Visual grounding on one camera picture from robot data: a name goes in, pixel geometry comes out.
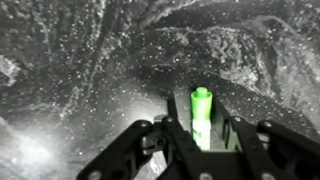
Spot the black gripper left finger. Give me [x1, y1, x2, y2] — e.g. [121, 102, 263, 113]
[76, 98, 200, 180]

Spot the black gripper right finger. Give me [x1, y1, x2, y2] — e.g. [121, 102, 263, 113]
[213, 100, 320, 180]

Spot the green marker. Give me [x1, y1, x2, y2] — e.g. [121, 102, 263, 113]
[190, 87, 213, 150]

